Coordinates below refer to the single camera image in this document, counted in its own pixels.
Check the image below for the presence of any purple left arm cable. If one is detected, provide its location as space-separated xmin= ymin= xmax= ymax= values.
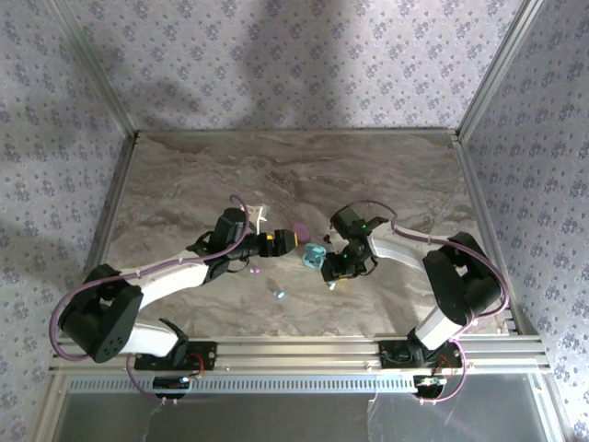
xmin=49 ymin=193 xmax=252 ymax=407

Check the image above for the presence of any aluminium frame post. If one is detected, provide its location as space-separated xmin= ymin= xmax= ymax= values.
xmin=457 ymin=0 xmax=548 ymax=140

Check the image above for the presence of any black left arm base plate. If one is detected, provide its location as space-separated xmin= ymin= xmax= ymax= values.
xmin=133 ymin=341 xmax=217 ymax=370

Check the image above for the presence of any short aluminium table edge rail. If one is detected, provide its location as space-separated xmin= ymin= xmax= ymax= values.
xmin=135 ymin=127 xmax=461 ymax=138

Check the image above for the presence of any wide aluminium mounting rail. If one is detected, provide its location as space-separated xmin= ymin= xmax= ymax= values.
xmin=48 ymin=334 xmax=552 ymax=375

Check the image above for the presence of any long aluminium table edge rail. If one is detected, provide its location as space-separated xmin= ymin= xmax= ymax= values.
xmin=453 ymin=133 xmax=540 ymax=335
xmin=82 ymin=133 xmax=141 ymax=277

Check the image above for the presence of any teal earbud charging case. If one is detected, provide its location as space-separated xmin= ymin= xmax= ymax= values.
xmin=301 ymin=245 xmax=329 ymax=271

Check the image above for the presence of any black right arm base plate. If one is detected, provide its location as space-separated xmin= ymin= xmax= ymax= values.
xmin=379 ymin=339 xmax=464 ymax=369

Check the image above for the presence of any grey metal sheet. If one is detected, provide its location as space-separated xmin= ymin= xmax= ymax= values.
xmin=57 ymin=390 xmax=558 ymax=442

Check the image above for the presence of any grey slotted cable duct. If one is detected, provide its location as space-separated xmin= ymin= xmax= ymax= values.
xmin=68 ymin=373 xmax=547 ymax=393

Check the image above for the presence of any small black controller board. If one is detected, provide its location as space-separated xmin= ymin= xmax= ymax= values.
xmin=153 ymin=375 xmax=192 ymax=398
xmin=412 ymin=374 xmax=447 ymax=397

